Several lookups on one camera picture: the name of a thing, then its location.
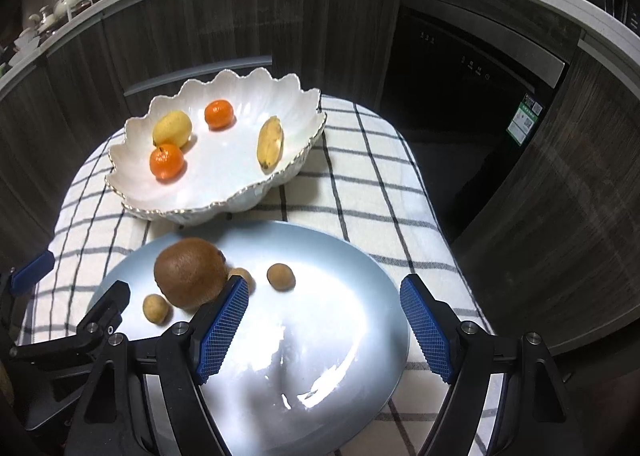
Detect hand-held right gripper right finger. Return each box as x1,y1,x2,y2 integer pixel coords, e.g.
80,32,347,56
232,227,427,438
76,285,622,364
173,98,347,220
400,273,586,456

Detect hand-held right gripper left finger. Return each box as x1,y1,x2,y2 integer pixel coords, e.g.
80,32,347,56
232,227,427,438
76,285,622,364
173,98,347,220
62,273,250,456

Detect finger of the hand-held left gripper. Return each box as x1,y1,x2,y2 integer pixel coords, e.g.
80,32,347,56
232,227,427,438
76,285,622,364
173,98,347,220
0,250,56,307
7,280,132,362

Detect small brown longan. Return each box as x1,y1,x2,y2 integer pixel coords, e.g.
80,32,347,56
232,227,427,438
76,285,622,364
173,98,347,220
266,263,296,292
143,294,171,324
227,267,256,294

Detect brown kiwi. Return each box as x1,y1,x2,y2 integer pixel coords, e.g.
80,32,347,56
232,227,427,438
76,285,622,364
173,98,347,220
153,237,230,313

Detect pale blue plate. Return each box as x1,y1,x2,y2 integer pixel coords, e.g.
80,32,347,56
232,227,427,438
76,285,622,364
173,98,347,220
85,220,412,456

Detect orange tangerine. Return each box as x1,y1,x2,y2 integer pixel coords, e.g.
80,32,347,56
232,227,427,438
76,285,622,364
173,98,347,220
204,100,236,131
149,143,186,182

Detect white scalloped bowl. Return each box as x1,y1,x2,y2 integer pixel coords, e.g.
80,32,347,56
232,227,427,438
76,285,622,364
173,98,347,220
105,69,328,226

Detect yellow lemon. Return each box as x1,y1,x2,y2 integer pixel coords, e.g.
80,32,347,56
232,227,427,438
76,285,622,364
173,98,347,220
152,110,193,147

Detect small yellow banana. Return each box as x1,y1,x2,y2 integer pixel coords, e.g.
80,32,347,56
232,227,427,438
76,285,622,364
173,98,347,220
256,116,285,172

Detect black white checked cloth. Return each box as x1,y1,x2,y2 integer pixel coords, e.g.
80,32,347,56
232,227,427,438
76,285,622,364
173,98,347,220
15,94,496,456

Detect black built-in dishwasher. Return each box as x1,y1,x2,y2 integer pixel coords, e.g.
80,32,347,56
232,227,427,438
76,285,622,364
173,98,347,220
380,6,568,237

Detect green white sticker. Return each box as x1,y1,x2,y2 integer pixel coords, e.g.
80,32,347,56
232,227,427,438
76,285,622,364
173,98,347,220
507,94,543,142

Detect dark wood lower cabinets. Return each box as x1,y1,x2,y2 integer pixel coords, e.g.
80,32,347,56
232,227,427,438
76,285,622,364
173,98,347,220
0,0,640,357

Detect metal drawer handle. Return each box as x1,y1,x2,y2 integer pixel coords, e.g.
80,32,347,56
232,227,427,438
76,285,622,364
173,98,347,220
124,55,272,97

